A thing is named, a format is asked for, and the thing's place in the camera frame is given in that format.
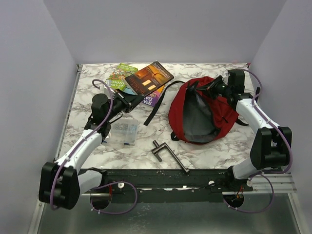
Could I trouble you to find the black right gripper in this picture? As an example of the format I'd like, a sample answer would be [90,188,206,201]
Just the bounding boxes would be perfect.
[196,75,232,101]

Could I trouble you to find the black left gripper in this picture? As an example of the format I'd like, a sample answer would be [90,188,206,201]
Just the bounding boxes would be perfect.
[105,89,145,121]

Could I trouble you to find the light blue notebook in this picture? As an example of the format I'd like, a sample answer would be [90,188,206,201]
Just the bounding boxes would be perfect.
[124,88,136,95]

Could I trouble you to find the purple orange Roald Dahl book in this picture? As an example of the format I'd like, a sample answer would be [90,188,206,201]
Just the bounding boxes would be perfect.
[141,85,165,107]

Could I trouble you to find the dark brown novel book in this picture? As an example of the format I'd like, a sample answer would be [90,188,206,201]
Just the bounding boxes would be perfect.
[125,61,174,96]

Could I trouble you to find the green treehouse book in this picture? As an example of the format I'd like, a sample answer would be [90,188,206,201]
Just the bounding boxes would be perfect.
[106,63,138,92]

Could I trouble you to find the red backpack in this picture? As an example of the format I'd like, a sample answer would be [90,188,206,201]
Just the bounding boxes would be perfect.
[143,76,260,145]

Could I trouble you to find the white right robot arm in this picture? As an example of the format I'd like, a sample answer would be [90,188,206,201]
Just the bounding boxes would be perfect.
[197,69,293,191]

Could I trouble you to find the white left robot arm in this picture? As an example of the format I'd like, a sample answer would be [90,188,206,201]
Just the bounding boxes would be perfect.
[39,90,144,210]

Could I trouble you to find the clear plastic bag of parts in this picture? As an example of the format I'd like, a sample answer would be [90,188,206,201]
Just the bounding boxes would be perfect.
[103,118,139,145]

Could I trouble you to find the dark metal T-shaped tool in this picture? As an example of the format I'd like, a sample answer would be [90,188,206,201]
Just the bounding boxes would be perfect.
[151,140,190,175]

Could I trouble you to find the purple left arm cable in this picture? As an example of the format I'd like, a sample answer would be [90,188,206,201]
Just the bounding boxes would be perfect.
[49,78,138,215]

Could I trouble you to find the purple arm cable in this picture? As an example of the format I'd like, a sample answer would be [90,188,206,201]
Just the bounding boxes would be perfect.
[226,69,293,214]
[49,78,138,215]

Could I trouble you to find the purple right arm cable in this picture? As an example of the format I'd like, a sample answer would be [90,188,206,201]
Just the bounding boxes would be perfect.
[226,69,293,214]

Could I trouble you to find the aluminium rail frame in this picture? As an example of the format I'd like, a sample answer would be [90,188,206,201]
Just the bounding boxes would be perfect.
[26,63,303,234]

